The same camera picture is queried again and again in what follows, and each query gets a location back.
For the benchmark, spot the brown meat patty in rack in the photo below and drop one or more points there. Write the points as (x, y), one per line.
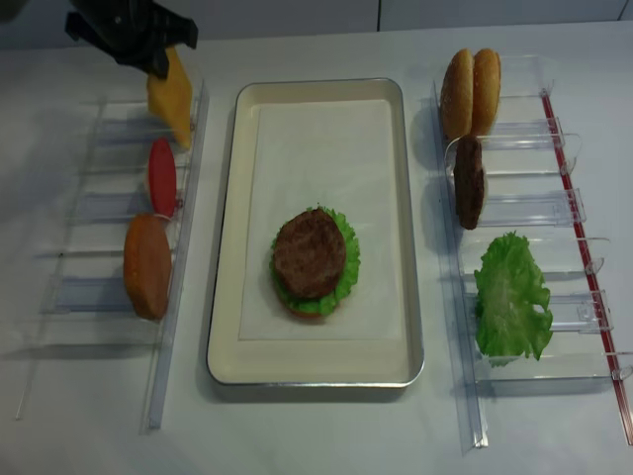
(469, 179)

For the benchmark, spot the yellow cheese slice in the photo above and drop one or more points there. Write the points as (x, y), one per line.
(170, 99)

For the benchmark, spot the clear acrylic rack left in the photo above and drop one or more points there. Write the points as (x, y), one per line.
(86, 311)

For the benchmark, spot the rear burger bun half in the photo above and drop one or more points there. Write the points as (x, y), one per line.
(486, 90)

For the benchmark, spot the white pusher block middle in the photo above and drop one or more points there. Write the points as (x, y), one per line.
(486, 186)

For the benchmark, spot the white paper liner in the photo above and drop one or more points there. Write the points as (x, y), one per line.
(346, 156)

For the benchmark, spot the clear acrylic rack red rail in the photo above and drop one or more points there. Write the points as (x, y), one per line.
(530, 160)

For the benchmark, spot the cream metal tray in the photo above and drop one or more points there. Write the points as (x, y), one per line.
(319, 363)

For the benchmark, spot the burger bun half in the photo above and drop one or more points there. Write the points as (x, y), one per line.
(457, 95)
(486, 90)

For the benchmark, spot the front burger bun half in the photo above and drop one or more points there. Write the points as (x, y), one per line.
(457, 95)

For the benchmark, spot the green lettuce on tray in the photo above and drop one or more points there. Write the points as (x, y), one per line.
(350, 274)

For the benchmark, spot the red tomato slice in rack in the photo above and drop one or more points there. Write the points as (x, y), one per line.
(161, 178)

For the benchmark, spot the orange bun bottom in rack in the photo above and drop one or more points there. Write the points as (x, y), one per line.
(147, 266)

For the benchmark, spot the brown meat patty on tray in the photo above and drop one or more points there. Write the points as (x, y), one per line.
(309, 255)

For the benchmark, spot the green lettuce leaf in rack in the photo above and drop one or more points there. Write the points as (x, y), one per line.
(512, 306)

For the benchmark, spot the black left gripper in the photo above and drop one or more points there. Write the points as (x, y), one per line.
(123, 30)

